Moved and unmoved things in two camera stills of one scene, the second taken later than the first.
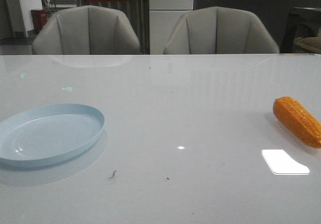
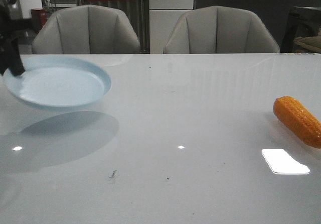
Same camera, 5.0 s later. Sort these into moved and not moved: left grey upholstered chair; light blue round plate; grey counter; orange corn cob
Moved: light blue round plate
Not moved: left grey upholstered chair; orange corn cob; grey counter
